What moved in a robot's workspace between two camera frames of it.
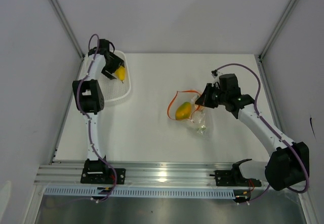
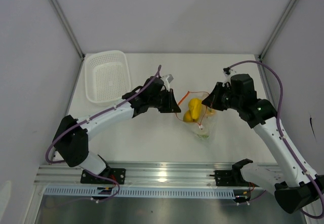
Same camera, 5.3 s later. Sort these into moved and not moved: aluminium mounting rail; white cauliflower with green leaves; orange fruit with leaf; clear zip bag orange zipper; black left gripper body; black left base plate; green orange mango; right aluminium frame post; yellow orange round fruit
Moved: clear zip bag orange zipper; green orange mango; orange fruit with leaf; black left gripper body; white cauliflower with green leaves; yellow orange round fruit
Not moved: black left base plate; aluminium mounting rail; right aluminium frame post
